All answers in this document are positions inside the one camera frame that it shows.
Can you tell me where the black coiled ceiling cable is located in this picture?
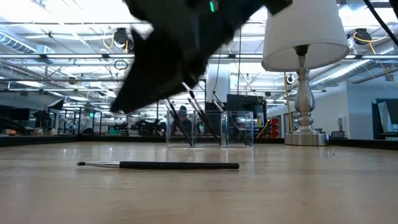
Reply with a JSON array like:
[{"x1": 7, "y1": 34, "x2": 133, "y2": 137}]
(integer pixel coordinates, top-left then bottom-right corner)
[{"x1": 113, "y1": 58, "x2": 129, "y2": 71}]

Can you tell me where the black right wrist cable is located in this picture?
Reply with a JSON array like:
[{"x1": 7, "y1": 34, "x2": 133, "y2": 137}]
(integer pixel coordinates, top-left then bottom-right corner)
[{"x1": 362, "y1": 0, "x2": 398, "y2": 46}]

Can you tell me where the clear acrylic organizer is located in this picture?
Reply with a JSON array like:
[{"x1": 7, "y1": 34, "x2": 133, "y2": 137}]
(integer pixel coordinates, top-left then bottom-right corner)
[{"x1": 166, "y1": 110, "x2": 254, "y2": 149}]

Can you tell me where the black spoolie brush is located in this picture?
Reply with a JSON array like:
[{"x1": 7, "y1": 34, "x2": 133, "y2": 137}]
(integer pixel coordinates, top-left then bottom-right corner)
[{"x1": 187, "y1": 98, "x2": 218, "y2": 146}]

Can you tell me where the yellow ceiling drop cable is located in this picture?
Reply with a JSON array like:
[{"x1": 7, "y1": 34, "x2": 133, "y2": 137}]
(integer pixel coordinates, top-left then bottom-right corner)
[{"x1": 282, "y1": 71, "x2": 295, "y2": 133}]

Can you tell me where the person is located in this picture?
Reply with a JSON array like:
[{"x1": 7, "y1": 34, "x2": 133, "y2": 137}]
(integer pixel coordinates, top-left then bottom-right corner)
[{"x1": 170, "y1": 105, "x2": 195, "y2": 138}]

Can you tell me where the black angled makeup brush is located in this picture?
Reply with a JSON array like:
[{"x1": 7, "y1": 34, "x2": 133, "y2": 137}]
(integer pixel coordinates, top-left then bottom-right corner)
[{"x1": 164, "y1": 98, "x2": 192, "y2": 147}]

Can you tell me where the black tall cabinet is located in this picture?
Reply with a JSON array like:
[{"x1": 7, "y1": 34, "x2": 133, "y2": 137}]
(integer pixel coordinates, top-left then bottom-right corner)
[{"x1": 226, "y1": 93, "x2": 266, "y2": 138}]

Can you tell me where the white shade table lamp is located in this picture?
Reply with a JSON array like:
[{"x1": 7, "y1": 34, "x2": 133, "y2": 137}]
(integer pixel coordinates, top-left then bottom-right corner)
[{"x1": 261, "y1": 0, "x2": 351, "y2": 147}]

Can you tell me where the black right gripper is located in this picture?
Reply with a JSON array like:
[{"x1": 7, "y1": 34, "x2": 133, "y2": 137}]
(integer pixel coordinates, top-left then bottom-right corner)
[{"x1": 110, "y1": 0, "x2": 265, "y2": 113}]

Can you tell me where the black aluminium table frame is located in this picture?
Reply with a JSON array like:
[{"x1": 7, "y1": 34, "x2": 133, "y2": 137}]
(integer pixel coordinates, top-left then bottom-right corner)
[{"x1": 0, "y1": 134, "x2": 398, "y2": 151}]

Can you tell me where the thin black eyeliner brush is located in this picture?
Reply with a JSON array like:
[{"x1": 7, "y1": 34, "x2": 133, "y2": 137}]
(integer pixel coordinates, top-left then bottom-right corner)
[{"x1": 76, "y1": 161, "x2": 241, "y2": 170}]

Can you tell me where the black hanging ceiling cable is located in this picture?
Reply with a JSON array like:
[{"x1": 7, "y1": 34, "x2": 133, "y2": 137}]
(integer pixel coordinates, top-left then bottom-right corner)
[{"x1": 236, "y1": 27, "x2": 243, "y2": 96}]

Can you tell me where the red storage bin stack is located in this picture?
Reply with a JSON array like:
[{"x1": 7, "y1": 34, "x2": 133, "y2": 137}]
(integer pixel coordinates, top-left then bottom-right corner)
[{"x1": 269, "y1": 117, "x2": 280, "y2": 139}]

